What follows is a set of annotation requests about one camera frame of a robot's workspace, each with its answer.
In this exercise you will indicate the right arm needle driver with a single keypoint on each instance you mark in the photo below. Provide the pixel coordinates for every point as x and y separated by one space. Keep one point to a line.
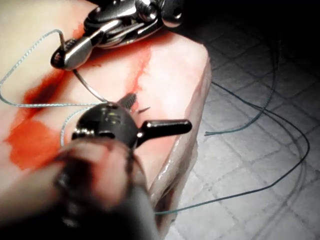
135 20

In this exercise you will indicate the right arm needle driver jaw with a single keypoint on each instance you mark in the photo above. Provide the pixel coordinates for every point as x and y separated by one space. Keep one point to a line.
60 56
80 51

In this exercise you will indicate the left arm needle driver jaw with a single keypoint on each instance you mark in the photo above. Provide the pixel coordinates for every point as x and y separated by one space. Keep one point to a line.
129 100
167 127

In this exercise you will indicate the left arm needle driver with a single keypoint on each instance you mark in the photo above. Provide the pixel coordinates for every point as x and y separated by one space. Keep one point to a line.
107 122

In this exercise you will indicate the curved steel needle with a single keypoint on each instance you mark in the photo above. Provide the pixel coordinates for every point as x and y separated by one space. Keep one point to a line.
87 86

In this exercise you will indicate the blue thread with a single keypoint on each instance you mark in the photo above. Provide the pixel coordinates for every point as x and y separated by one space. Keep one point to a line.
50 105

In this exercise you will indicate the dark left arm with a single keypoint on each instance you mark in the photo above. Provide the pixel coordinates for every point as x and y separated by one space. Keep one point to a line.
100 195

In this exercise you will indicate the tissue pad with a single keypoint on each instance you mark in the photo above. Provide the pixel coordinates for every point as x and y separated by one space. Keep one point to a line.
170 75

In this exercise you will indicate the grey quilted cloth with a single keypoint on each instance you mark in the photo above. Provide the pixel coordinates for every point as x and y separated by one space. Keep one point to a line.
250 150

